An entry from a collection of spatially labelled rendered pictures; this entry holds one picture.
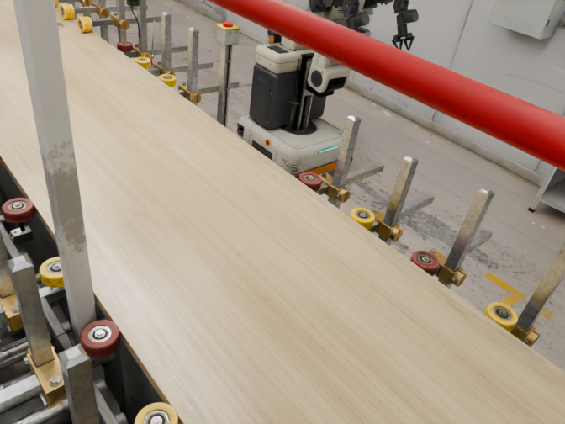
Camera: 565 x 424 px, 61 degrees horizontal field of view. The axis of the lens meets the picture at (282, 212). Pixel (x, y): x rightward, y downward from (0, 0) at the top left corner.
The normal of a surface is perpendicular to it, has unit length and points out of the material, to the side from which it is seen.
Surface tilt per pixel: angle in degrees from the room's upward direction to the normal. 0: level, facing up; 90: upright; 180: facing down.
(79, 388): 90
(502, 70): 90
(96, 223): 0
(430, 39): 90
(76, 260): 90
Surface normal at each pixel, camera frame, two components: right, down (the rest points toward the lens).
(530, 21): -0.76, 0.29
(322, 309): 0.13, -0.81
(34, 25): 0.64, 0.51
